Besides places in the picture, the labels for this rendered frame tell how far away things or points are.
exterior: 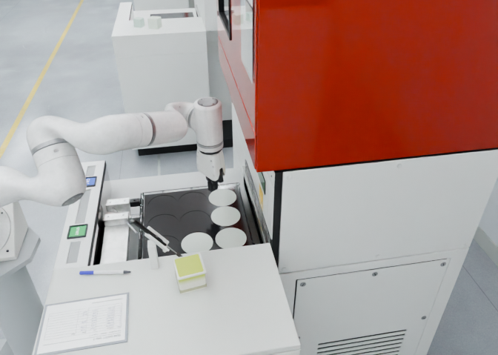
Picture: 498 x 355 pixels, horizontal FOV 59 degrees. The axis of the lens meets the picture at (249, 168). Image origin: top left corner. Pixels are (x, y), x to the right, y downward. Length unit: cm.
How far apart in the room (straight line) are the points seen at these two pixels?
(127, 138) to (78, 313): 46
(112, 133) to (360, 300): 105
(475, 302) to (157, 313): 189
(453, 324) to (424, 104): 154
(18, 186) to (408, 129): 99
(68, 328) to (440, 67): 111
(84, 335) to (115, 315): 8
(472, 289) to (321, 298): 131
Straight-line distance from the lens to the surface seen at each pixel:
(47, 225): 309
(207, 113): 129
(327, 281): 153
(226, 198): 159
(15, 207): 168
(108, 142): 107
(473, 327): 257
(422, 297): 179
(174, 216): 153
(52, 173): 114
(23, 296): 183
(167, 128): 117
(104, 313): 121
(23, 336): 196
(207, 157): 139
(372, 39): 108
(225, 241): 142
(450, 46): 118
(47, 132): 115
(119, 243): 150
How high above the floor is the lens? 189
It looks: 35 degrees down
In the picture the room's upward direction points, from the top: straight up
